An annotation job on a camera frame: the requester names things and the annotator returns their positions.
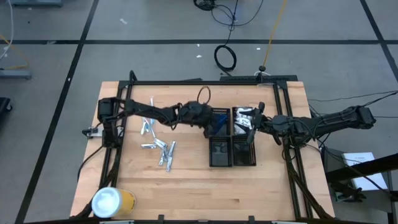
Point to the white cardboard box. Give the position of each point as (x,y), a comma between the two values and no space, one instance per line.
(370,183)

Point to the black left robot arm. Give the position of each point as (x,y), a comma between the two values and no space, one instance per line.
(146,109)

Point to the yellow canister with white lid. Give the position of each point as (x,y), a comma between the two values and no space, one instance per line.
(109,202)

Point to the black clamp with green base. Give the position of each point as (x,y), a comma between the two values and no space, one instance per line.
(348,194)

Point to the grey metal stand foot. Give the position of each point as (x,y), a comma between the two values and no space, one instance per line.
(15,74)
(37,2)

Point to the blue tool bundle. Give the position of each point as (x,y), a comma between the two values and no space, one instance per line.
(223,119)

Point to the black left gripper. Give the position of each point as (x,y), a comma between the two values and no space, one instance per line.
(196,113)

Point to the black aluminium table frame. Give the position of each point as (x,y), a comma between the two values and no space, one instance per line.
(202,82)

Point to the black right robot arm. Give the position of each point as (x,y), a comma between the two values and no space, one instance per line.
(335,121)

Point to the white crumpled bags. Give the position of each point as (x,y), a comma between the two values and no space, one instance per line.
(242,107)

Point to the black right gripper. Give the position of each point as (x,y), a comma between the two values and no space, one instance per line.
(273,126)

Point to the black table clamp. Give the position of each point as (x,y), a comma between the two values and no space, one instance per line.
(160,219)
(251,220)

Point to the grey side table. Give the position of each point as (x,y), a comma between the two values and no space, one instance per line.
(376,205)

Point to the black diagonal beam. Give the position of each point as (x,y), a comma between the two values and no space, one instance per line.
(363,168)

